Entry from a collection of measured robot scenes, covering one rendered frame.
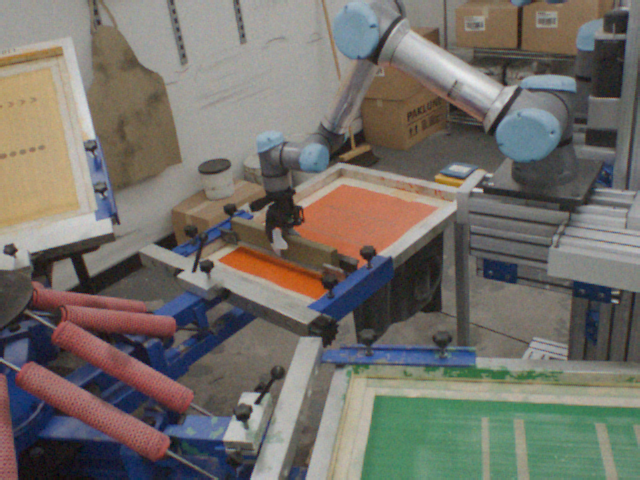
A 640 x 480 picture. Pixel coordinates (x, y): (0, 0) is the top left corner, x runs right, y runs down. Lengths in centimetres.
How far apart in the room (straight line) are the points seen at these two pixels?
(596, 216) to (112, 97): 279
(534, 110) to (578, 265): 35
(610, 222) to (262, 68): 326
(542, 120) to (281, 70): 339
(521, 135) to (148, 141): 280
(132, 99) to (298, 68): 139
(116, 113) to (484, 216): 254
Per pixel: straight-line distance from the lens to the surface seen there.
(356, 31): 145
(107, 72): 375
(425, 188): 223
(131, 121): 385
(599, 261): 150
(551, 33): 482
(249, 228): 196
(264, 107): 455
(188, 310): 169
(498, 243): 169
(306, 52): 480
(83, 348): 138
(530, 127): 139
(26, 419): 149
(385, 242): 198
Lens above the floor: 193
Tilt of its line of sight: 29 degrees down
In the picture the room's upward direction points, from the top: 8 degrees counter-clockwise
